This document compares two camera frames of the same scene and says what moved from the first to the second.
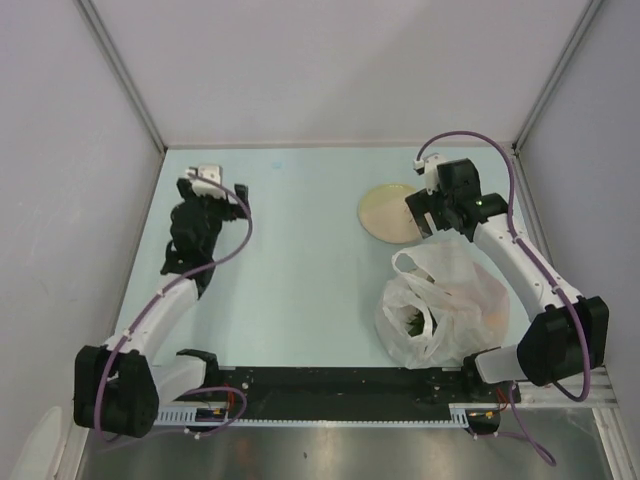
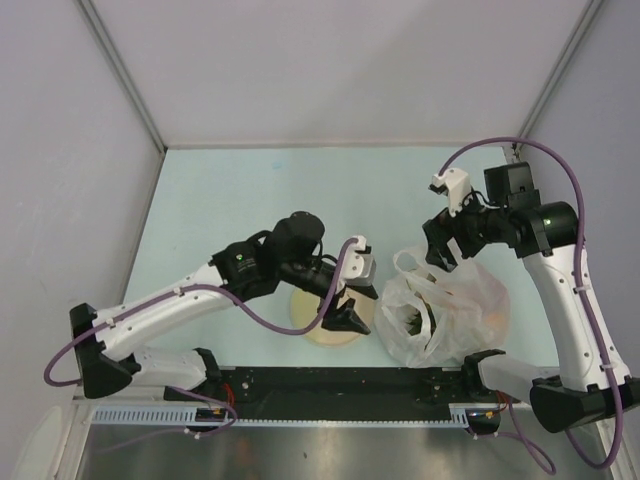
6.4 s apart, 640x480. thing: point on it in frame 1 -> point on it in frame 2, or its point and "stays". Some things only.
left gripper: x=231 y=211 -> x=345 y=317
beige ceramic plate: x=384 y=212 -> x=304 y=307
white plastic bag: x=447 y=301 stays
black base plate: x=356 y=387 stays
